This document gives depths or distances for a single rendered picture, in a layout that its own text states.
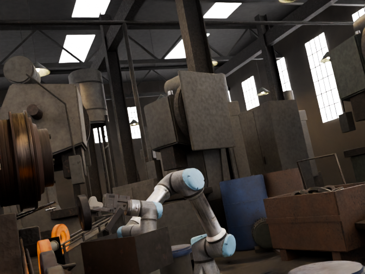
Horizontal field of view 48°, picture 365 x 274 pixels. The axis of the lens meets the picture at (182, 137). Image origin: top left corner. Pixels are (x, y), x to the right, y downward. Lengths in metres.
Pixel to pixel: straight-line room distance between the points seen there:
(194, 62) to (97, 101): 5.09
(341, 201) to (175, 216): 1.72
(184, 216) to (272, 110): 2.78
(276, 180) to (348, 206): 1.78
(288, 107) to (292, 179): 1.75
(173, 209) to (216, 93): 2.08
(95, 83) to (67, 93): 6.32
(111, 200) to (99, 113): 9.16
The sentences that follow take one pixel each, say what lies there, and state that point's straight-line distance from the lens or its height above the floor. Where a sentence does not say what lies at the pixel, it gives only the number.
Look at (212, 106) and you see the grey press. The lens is 5.69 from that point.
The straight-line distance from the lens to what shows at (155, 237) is 1.53.
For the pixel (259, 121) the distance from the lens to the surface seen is 6.78.
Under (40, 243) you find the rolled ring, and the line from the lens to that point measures 1.30.
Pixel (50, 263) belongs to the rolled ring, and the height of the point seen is 0.72.
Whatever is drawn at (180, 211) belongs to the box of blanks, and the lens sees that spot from 4.46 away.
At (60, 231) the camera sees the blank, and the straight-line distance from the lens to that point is 2.47.
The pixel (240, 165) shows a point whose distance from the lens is 9.26.
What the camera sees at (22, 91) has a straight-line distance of 4.95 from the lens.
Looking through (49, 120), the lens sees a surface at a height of 1.88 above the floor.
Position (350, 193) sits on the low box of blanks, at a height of 0.57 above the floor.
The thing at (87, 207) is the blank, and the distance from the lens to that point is 1.76.
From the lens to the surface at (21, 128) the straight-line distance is 1.90.
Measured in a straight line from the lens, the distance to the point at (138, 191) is 6.16.
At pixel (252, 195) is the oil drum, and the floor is 0.64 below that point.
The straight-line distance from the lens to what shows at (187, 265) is 3.17.
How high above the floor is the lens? 0.84
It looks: 8 degrees up
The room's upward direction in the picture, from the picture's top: 10 degrees counter-clockwise
